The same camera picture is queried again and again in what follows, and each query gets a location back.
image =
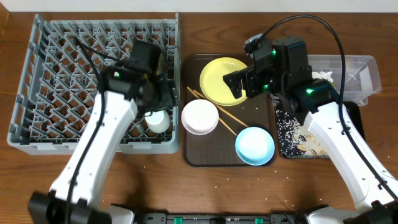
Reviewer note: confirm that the grey plastic dish rack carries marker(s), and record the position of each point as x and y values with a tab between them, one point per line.
57	88

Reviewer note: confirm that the black waste tray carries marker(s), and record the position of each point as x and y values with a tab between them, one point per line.
318	133

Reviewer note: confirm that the small pale green cup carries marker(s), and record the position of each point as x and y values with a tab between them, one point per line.
157	122

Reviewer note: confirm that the wooden chopstick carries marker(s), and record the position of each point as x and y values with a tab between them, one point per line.
223	110
214	115

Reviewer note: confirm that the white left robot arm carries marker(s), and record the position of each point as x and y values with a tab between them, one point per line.
129	89

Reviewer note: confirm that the light blue bowl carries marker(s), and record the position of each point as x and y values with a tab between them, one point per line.
255	146

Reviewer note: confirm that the wooden chopstick upper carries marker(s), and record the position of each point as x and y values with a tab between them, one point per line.
223	110

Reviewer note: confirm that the pink white bowl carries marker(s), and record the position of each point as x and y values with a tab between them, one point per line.
200	117

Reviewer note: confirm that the yellow plate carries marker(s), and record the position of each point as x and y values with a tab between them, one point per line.
212	84

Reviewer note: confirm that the clear plastic waste bin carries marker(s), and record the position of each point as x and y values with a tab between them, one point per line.
362	77

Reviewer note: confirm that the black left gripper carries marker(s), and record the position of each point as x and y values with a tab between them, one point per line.
168	94

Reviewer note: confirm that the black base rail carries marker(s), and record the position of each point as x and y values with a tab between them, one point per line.
217	218

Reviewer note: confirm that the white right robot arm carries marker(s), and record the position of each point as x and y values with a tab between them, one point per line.
281	68

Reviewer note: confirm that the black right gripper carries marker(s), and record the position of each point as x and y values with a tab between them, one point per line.
250	78

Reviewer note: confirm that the dark brown serving tray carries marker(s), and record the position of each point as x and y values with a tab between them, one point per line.
217	148

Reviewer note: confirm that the rice and food scraps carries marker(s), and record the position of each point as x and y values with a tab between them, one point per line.
295	142

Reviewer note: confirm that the wooden chopstick lower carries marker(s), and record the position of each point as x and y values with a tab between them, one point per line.
214	115

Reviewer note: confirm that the white tissue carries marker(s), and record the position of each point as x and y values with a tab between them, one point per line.
323	75

